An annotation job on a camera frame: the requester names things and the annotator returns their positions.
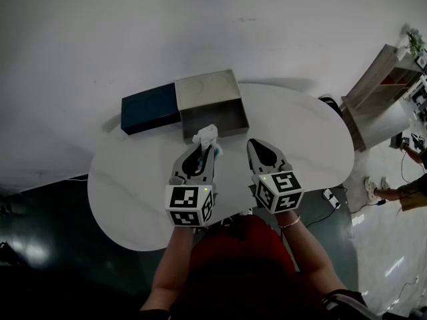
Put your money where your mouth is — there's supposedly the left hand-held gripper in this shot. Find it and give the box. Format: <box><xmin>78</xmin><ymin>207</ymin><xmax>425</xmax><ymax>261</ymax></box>
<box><xmin>165</xmin><ymin>143</ymin><xmax>218</xmax><ymax>229</ymax></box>

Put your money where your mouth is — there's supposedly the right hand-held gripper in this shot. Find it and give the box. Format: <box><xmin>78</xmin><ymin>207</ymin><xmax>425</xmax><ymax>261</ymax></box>
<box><xmin>246</xmin><ymin>138</ymin><xmax>306</xmax><ymax>215</ymax></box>

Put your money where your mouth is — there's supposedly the white and blue cloth item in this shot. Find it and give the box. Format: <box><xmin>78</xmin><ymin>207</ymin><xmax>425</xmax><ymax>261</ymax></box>
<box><xmin>191</xmin><ymin>123</ymin><xmax>224</xmax><ymax>167</ymax></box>

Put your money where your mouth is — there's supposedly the grey cardboard storage box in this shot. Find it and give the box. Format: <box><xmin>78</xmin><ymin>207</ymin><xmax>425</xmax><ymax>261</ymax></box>
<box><xmin>174</xmin><ymin>69</ymin><xmax>251</xmax><ymax>145</ymax></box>

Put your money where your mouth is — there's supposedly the person's right forearm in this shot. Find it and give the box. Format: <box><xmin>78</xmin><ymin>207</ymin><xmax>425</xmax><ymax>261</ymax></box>
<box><xmin>278</xmin><ymin>209</ymin><xmax>348</xmax><ymax>297</ymax></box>

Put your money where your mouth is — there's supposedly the person's left forearm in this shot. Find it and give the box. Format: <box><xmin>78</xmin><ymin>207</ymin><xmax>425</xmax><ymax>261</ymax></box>
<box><xmin>139</xmin><ymin>226</ymin><xmax>195</xmax><ymax>311</ymax></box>

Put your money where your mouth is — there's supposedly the dark blue box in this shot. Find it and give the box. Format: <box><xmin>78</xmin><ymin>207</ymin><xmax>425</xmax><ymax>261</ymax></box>
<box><xmin>120</xmin><ymin>83</ymin><xmax>181</xmax><ymax>136</ymax></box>

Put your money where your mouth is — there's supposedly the white power strip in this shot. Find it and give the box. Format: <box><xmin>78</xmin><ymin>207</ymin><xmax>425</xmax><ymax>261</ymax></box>
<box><xmin>321</xmin><ymin>188</ymin><xmax>342</xmax><ymax>210</ymax></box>

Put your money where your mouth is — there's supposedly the black stool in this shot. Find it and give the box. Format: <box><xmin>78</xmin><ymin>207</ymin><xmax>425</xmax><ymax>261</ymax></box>
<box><xmin>318</xmin><ymin>95</ymin><xmax>345</xmax><ymax>120</ymax></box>

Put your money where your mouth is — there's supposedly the person's red garment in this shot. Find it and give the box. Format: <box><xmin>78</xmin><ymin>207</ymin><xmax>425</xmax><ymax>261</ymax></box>
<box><xmin>189</xmin><ymin>214</ymin><xmax>298</xmax><ymax>280</ymax></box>

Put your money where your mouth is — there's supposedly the wooden shelf unit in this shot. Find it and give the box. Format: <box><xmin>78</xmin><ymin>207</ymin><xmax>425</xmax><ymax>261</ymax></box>
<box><xmin>340</xmin><ymin>43</ymin><xmax>427</xmax><ymax>153</ymax></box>

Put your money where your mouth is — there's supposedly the green potted plant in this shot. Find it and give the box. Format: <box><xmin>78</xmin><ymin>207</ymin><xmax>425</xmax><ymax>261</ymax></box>
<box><xmin>401</xmin><ymin>23</ymin><xmax>427</xmax><ymax>58</ymax></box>

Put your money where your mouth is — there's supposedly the rose gold bracelet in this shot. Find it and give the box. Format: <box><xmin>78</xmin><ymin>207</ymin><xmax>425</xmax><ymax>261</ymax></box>
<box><xmin>277</xmin><ymin>214</ymin><xmax>302</xmax><ymax>229</ymax></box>

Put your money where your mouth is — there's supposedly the black power cable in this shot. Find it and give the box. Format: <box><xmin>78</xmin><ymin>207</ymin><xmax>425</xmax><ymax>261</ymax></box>
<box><xmin>304</xmin><ymin>204</ymin><xmax>338</xmax><ymax>230</ymax></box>

